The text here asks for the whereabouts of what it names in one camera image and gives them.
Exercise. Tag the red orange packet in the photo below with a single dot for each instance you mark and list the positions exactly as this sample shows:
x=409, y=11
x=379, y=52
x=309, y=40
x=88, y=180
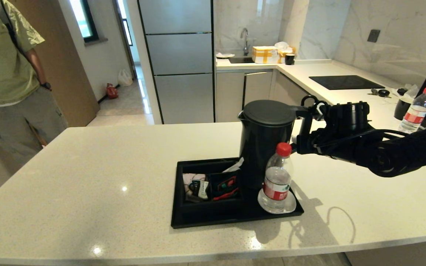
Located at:
x=227, y=194

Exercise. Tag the white tea bag packet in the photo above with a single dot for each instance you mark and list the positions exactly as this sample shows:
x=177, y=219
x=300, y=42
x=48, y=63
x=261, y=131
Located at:
x=196, y=186

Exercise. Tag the clear water bottle red cap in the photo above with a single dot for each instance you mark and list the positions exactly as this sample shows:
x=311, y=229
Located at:
x=276, y=181
x=415, y=114

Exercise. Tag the red bag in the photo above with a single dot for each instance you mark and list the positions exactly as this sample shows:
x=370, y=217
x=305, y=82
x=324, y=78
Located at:
x=112, y=92

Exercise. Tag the black divided organizer box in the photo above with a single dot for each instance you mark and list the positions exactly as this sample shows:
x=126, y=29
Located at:
x=213, y=210

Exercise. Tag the black cabinet hook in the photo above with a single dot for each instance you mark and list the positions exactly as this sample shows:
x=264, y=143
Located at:
x=306, y=99

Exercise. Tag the chrome sink faucet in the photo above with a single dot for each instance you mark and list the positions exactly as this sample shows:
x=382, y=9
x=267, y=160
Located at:
x=246, y=44

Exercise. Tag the dark green and red box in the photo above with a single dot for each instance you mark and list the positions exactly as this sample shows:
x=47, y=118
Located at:
x=226, y=181

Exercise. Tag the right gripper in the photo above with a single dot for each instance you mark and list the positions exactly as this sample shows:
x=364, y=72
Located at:
x=324, y=144

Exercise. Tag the black induction cooktop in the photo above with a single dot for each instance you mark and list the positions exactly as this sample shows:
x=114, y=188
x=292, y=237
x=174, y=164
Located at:
x=346, y=82

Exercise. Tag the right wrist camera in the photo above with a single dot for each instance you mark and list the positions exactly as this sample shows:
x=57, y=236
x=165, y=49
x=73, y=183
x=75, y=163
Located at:
x=346, y=115

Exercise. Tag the silver refrigerator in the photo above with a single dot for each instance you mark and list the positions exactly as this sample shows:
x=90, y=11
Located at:
x=179, y=48

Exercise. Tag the white plastic bag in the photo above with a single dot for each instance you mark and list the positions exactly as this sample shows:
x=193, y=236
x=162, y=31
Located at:
x=125, y=78

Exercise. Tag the black serving tray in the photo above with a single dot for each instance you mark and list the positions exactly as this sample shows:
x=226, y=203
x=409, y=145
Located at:
x=235, y=218

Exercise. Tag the white paper stick packet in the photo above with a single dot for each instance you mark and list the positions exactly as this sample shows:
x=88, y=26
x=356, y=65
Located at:
x=237, y=165

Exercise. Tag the brown wooden door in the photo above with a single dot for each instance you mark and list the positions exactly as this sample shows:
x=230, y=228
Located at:
x=72, y=74

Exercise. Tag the white round coaster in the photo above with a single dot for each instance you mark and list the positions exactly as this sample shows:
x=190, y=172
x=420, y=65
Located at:
x=290, y=208

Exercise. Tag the grey wall socket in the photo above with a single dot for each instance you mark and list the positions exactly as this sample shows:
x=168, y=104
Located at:
x=374, y=36

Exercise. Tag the small black cup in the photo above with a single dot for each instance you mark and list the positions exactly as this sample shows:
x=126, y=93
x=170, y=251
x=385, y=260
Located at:
x=290, y=59

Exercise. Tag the white tissue bundle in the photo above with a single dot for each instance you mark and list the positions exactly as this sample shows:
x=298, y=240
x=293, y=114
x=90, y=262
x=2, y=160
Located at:
x=282, y=45

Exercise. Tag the dark framed window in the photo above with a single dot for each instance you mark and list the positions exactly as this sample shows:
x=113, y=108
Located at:
x=83, y=18

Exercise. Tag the small black round object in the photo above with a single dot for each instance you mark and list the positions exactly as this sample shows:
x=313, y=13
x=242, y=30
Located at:
x=402, y=91

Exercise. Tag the yellow white cardboard box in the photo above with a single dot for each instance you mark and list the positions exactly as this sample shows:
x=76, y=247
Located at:
x=264, y=55

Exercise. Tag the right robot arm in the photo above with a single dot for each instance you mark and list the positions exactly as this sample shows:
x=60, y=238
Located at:
x=405, y=151

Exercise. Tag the clear plastic wrap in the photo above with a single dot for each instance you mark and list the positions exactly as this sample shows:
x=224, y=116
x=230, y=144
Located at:
x=412, y=90

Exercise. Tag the white dish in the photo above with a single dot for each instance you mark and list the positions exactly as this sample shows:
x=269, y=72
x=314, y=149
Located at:
x=225, y=55

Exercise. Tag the black electric kettle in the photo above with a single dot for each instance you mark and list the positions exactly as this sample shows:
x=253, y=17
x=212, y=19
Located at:
x=264, y=144

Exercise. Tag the grey cabinet door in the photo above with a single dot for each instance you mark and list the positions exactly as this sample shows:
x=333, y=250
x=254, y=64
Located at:
x=257, y=87
x=229, y=96

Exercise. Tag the person in green shirt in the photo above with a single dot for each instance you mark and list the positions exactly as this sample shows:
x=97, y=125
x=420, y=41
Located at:
x=9, y=66

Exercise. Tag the black mug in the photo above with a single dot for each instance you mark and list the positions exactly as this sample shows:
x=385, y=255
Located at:
x=402, y=109

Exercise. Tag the steel sink basin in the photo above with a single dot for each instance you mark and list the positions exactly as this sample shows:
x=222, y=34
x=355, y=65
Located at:
x=240, y=60

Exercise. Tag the grey corner cabinet front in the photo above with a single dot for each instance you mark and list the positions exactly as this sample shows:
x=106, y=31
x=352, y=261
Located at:
x=290, y=92

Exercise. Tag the black key fob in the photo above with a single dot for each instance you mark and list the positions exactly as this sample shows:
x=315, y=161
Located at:
x=383, y=92

